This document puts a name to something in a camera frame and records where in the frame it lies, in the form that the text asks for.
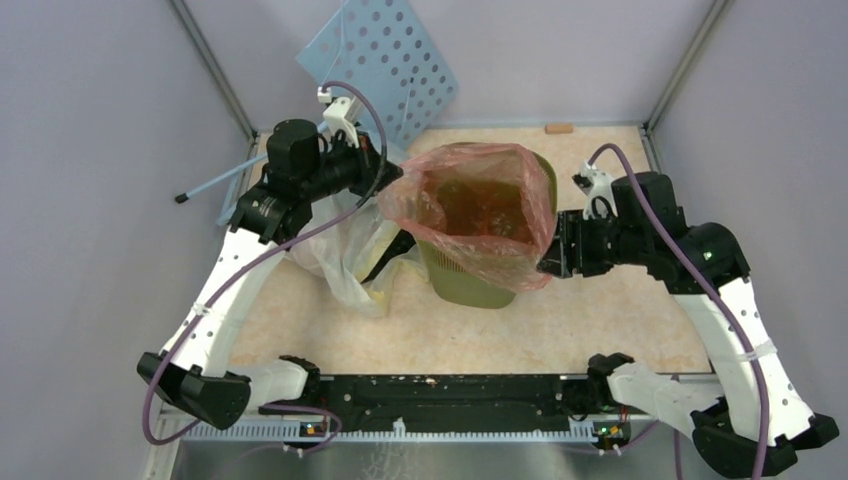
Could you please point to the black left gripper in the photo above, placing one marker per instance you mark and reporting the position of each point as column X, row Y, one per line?
column 367, row 159

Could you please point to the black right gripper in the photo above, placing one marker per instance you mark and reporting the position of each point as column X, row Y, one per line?
column 567, row 251

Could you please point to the large translucent white plastic bag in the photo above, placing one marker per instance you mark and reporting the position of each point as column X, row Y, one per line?
column 347, row 257

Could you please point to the red translucent trash bag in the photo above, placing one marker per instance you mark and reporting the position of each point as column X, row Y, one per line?
column 477, row 212

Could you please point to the green mesh trash bin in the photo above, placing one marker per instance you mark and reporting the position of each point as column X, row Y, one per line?
column 470, row 278

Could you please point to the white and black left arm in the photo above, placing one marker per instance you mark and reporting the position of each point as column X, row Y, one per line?
column 310, row 183

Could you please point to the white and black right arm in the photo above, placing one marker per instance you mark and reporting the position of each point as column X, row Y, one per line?
column 757, row 422

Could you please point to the light blue perforated music stand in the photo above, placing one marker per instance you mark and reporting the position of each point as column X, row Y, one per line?
column 272, row 55

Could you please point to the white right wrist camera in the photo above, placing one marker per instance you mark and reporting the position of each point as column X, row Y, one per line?
column 595, row 184

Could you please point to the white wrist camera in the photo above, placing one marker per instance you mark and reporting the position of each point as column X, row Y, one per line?
column 595, row 184
column 340, row 115

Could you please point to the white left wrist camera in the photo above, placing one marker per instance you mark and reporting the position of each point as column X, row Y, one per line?
column 340, row 115

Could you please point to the wooden block by wall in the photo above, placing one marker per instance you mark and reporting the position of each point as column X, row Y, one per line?
column 558, row 128

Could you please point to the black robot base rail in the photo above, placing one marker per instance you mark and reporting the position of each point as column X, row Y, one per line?
column 456, row 403

